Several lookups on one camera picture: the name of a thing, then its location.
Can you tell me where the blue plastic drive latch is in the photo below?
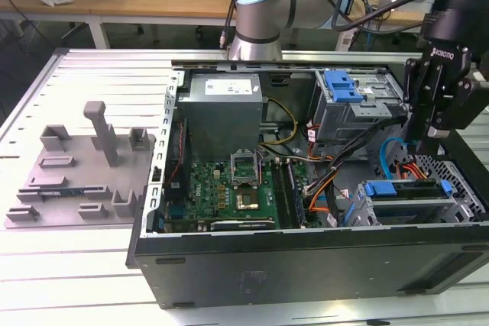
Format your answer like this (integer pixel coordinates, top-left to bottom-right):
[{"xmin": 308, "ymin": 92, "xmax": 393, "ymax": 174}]
[{"xmin": 323, "ymin": 69, "xmax": 364, "ymax": 104}]

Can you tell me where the hard disk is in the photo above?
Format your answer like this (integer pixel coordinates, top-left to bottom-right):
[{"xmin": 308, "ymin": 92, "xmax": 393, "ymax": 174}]
[{"xmin": 362, "ymin": 179, "xmax": 455, "ymax": 224}]

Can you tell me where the grey power supply unit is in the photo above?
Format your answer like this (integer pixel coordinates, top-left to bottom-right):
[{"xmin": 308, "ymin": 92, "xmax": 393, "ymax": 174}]
[{"xmin": 176, "ymin": 73, "xmax": 265, "ymax": 151}]

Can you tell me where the grey plastic parts rack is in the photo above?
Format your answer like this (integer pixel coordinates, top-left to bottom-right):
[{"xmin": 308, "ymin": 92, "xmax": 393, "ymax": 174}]
[{"xmin": 2, "ymin": 100, "xmax": 157, "ymax": 230}]

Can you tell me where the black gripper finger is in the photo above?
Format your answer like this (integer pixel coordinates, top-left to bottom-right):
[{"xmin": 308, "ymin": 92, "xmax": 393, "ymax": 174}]
[
  {"xmin": 428, "ymin": 73, "xmax": 489, "ymax": 138},
  {"xmin": 403, "ymin": 57, "xmax": 440, "ymax": 153}
]

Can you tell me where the black sleeved wire bundle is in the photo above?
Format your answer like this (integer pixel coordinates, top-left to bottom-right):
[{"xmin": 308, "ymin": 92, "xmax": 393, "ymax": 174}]
[{"xmin": 305, "ymin": 118, "xmax": 406, "ymax": 197}]

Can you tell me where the orange data wire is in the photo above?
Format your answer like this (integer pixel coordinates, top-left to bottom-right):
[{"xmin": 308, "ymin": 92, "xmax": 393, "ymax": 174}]
[{"xmin": 308, "ymin": 179, "xmax": 337, "ymax": 213}]

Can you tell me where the yellow and black wire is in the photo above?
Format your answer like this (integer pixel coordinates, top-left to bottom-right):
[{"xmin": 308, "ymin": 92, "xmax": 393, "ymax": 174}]
[{"xmin": 259, "ymin": 97, "xmax": 300, "ymax": 148}]

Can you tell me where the metal socket cover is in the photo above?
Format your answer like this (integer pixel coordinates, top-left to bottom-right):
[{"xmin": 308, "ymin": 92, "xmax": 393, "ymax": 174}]
[{"xmin": 228, "ymin": 149, "xmax": 261, "ymax": 189}]

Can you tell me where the flat blue data wire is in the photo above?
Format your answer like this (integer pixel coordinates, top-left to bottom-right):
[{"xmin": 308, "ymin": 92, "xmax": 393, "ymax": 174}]
[{"xmin": 380, "ymin": 135, "xmax": 409, "ymax": 181}]

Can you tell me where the black RAM slot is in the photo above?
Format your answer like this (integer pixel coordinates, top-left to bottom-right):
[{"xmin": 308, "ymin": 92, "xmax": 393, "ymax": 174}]
[
  {"xmin": 270, "ymin": 160, "xmax": 291, "ymax": 228},
  {"xmin": 285, "ymin": 160, "xmax": 306, "ymax": 228}
]

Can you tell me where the black graphics card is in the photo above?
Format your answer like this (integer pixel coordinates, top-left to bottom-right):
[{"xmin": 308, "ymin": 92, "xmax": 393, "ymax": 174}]
[{"xmin": 208, "ymin": 218, "xmax": 277, "ymax": 232}]

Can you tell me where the thin metal locking lever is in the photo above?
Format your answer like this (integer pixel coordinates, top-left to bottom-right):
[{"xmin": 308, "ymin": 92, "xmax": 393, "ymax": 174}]
[{"xmin": 257, "ymin": 147, "xmax": 266, "ymax": 189}]

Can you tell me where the black PC case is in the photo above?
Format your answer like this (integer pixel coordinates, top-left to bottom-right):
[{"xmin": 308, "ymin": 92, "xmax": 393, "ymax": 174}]
[{"xmin": 125, "ymin": 59, "xmax": 489, "ymax": 310}]

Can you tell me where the orange red yellow power wire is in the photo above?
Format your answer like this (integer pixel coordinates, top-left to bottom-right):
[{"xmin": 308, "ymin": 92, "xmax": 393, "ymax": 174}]
[{"xmin": 395, "ymin": 153, "xmax": 431, "ymax": 181}]

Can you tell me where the grey metal disk bay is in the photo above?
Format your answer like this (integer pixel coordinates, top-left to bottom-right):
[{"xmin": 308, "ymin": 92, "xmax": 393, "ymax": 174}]
[{"xmin": 339, "ymin": 179, "xmax": 477, "ymax": 228}]

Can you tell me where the CPU socket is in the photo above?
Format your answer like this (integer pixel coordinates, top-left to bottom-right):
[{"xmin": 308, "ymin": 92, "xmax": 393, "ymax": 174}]
[{"xmin": 233, "ymin": 187, "xmax": 261, "ymax": 213}]

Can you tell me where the grey metal drive cage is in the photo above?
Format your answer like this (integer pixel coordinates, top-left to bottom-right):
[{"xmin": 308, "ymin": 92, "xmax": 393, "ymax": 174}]
[{"xmin": 311, "ymin": 69, "xmax": 416, "ymax": 144}]

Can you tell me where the green motherboard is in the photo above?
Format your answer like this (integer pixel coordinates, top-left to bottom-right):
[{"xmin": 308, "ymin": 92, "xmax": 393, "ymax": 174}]
[{"xmin": 160, "ymin": 160, "xmax": 318, "ymax": 234}]

